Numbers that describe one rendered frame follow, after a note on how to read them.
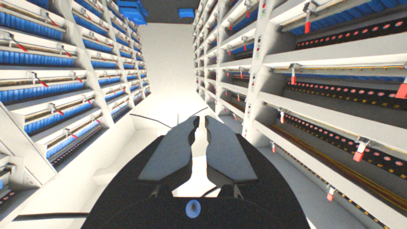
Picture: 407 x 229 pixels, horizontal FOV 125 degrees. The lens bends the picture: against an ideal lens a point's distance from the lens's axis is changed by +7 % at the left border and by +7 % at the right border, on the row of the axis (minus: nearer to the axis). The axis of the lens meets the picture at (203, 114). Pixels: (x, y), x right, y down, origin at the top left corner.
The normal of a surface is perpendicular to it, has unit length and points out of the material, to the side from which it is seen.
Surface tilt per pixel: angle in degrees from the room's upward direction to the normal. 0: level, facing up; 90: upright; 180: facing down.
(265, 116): 90
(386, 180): 90
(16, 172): 90
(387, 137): 107
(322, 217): 180
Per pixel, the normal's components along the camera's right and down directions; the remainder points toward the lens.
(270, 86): 0.22, 0.37
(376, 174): -0.98, 0.11
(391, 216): -0.94, -0.16
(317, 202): -0.03, -0.92
